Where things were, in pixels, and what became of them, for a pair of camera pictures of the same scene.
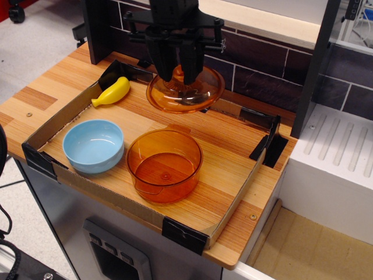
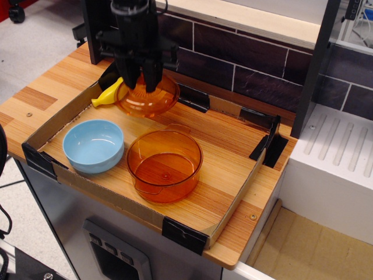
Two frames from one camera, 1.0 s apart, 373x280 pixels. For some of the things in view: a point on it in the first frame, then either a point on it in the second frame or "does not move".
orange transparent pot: [165, 164] does not move
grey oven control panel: [115, 259] does not move
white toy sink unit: [328, 178] does not move
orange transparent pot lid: [175, 96] → [139, 102]
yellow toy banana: [113, 93] does not move
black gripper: [169, 25] → [137, 37]
